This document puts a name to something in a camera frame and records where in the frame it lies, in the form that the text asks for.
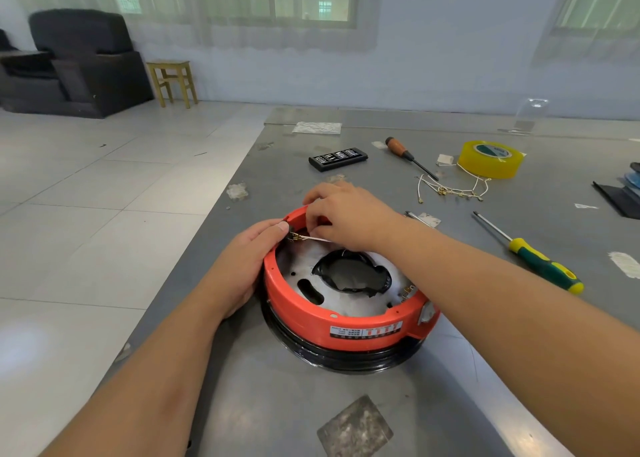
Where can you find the person's right hand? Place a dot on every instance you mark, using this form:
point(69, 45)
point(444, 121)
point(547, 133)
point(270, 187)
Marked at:
point(345, 217)

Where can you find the yellow tape roll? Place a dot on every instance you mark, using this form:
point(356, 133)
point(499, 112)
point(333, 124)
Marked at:
point(472, 166)

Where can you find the narrow white tape strip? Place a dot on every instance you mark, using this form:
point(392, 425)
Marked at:
point(626, 265)

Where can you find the crumpled white tape piece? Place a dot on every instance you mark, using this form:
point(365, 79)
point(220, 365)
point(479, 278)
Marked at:
point(428, 219)

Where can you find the person's right forearm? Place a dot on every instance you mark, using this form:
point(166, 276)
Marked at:
point(520, 322)

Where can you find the person's left hand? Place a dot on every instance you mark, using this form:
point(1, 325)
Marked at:
point(240, 267)

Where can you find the black remote control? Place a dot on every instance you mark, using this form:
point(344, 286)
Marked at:
point(338, 158)

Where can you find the black armchair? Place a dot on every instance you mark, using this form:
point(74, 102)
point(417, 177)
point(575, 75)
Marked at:
point(85, 66)

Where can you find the white paper sheet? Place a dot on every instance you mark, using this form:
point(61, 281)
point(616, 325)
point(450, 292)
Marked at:
point(317, 127)

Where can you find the small wooden stool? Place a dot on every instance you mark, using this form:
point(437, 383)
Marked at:
point(172, 66)

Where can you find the black flat plate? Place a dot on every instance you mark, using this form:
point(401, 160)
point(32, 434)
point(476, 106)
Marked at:
point(618, 199)

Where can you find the red round appliance base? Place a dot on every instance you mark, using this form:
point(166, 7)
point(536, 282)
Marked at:
point(340, 324)

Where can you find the person's left forearm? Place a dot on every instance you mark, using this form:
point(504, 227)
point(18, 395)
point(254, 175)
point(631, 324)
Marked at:
point(140, 392)

